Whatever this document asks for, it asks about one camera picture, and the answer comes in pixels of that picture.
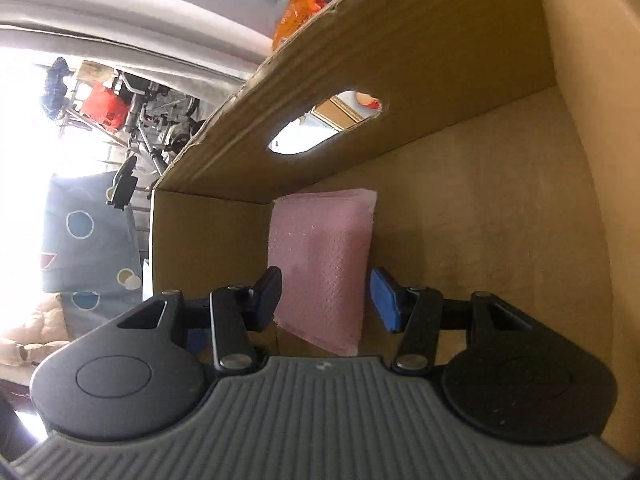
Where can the blue spotted blanket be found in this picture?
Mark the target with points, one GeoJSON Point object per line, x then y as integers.
{"type": "Point", "coordinates": [85, 260]}

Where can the wheelchair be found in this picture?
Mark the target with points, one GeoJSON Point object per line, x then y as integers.
{"type": "Point", "coordinates": [150, 120]}

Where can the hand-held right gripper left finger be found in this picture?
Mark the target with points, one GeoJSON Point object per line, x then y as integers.
{"type": "Point", "coordinates": [267, 292]}

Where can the beige quilted cloth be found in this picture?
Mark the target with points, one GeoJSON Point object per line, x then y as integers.
{"type": "Point", "coordinates": [30, 330]}

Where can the blue hanging garment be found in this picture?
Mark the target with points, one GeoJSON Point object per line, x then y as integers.
{"type": "Point", "coordinates": [55, 87]}

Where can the orange plastic bag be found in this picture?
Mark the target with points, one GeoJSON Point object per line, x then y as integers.
{"type": "Point", "coordinates": [295, 15]}

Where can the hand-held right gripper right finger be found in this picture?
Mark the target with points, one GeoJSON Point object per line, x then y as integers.
{"type": "Point", "coordinates": [385, 305]}

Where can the red bag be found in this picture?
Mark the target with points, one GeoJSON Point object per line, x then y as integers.
{"type": "Point", "coordinates": [105, 107]}

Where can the pink textured cloth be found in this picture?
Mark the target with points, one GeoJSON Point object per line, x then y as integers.
{"type": "Point", "coordinates": [320, 270]}

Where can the brown cardboard box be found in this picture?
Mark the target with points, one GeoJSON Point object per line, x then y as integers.
{"type": "Point", "coordinates": [450, 185]}

